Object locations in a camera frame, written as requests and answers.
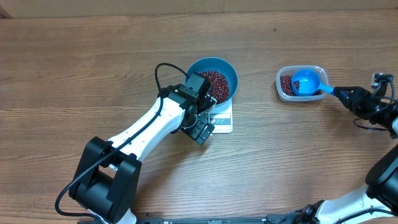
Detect white digital kitchen scale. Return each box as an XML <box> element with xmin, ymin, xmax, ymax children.
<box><xmin>205</xmin><ymin>98</ymin><xmax>233</xmax><ymax>134</ymax></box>

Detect blue plastic measuring scoop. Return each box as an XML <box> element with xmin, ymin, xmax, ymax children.
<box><xmin>291</xmin><ymin>69</ymin><xmax>334</xmax><ymax>96</ymax></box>

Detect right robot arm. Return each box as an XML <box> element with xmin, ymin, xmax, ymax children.
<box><xmin>292</xmin><ymin>86</ymin><xmax>397</xmax><ymax>223</ymax></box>

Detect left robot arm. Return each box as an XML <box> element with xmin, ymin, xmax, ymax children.
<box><xmin>68</xmin><ymin>73</ymin><xmax>216</xmax><ymax>223</ymax></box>

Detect red beans in bowl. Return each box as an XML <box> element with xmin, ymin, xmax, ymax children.
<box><xmin>200</xmin><ymin>70</ymin><xmax>230</xmax><ymax>104</ymax></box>

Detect teal metal bowl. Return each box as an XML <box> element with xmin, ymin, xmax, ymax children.
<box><xmin>187</xmin><ymin>57</ymin><xmax>239</xmax><ymax>108</ymax></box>

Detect clear plastic container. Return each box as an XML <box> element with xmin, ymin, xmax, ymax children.
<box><xmin>275</xmin><ymin>65</ymin><xmax>329</xmax><ymax>103</ymax></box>

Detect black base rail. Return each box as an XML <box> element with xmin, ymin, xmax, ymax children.
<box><xmin>77</xmin><ymin>212</ymin><xmax>312</xmax><ymax>224</ymax></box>

